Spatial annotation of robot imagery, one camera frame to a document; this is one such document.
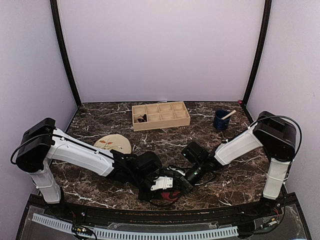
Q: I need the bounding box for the wooden compartment tray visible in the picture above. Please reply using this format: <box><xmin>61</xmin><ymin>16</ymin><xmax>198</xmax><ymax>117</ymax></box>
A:
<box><xmin>132</xmin><ymin>101</ymin><xmax>191</xmax><ymax>132</ymax></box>

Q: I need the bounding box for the blue enamel mug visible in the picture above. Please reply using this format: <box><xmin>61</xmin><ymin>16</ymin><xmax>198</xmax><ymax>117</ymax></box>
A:
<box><xmin>213</xmin><ymin>109</ymin><xmax>230</xmax><ymax>131</ymax></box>

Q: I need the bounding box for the pale wooden stick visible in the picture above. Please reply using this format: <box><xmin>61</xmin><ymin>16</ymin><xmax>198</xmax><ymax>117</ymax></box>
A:
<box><xmin>221</xmin><ymin>110</ymin><xmax>237</xmax><ymax>120</ymax></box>

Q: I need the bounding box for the brown beige argyle sock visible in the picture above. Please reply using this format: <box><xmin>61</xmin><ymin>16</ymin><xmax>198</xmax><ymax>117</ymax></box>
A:
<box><xmin>135</xmin><ymin>114</ymin><xmax>148</xmax><ymax>123</ymax></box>

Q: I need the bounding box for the black left frame post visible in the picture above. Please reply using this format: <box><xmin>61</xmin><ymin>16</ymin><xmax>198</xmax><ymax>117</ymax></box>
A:
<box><xmin>49</xmin><ymin>0</ymin><xmax>82</xmax><ymax>108</ymax></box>

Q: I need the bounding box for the black right frame post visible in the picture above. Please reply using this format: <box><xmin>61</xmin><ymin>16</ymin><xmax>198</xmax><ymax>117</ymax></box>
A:
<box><xmin>242</xmin><ymin>0</ymin><xmax>272</xmax><ymax>107</ymax></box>

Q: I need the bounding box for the white slotted cable duct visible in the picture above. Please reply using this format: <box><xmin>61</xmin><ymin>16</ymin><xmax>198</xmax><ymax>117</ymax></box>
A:
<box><xmin>31</xmin><ymin>213</ymin><xmax>239</xmax><ymax>240</ymax></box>

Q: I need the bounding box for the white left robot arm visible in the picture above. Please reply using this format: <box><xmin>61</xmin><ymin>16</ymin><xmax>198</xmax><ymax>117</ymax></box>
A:
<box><xmin>10</xmin><ymin>117</ymin><xmax>174</xmax><ymax>218</ymax></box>

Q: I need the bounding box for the purple maroon striped sock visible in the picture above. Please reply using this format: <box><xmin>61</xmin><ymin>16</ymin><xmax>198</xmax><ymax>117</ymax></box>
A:
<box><xmin>160</xmin><ymin>190</ymin><xmax>181</xmax><ymax>202</ymax></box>

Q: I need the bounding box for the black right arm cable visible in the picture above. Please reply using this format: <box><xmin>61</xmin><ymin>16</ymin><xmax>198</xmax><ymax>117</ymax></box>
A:
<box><xmin>249</xmin><ymin>115</ymin><xmax>303</xmax><ymax>181</ymax></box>

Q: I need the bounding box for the black frame post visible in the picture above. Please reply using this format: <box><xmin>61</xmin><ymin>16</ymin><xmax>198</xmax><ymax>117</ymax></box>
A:
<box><xmin>49</xmin><ymin>0</ymin><xmax>82</xmax><ymax>108</ymax></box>
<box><xmin>242</xmin><ymin>0</ymin><xmax>272</xmax><ymax>107</ymax></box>

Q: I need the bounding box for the round beige plate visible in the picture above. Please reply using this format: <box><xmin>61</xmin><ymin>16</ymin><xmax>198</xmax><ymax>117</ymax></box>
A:
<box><xmin>93</xmin><ymin>134</ymin><xmax>132</xmax><ymax>154</ymax></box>

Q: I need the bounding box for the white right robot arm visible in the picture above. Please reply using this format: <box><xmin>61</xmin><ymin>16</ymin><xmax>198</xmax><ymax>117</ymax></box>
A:
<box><xmin>180</xmin><ymin>111</ymin><xmax>302</xmax><ymax>217</ymax></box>

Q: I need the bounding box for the black front rail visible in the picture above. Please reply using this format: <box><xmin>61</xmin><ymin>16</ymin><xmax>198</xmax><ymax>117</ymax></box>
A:
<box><xmin>43</xmin><ymin>202</ymin><xmax>274</xmax><ymax>224</ymax></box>

